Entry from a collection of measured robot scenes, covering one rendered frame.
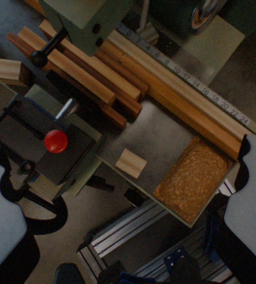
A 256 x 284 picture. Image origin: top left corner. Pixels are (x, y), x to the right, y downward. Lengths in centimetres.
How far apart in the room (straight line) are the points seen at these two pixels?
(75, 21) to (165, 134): 24
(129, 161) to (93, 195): 99
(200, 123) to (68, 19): 25
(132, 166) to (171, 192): 8
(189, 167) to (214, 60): 31
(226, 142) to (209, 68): 24
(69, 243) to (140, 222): 51
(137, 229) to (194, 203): 76
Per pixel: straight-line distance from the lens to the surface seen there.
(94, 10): 27
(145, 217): 112
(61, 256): 148
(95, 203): 134
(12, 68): 43
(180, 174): 38
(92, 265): 121
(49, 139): 28
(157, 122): 40
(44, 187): 36
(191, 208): 40
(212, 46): 60
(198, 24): 33
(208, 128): 38
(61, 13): 28
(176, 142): 40
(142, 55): 38
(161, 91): 37
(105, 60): 38
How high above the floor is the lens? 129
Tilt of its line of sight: 86 degrees down
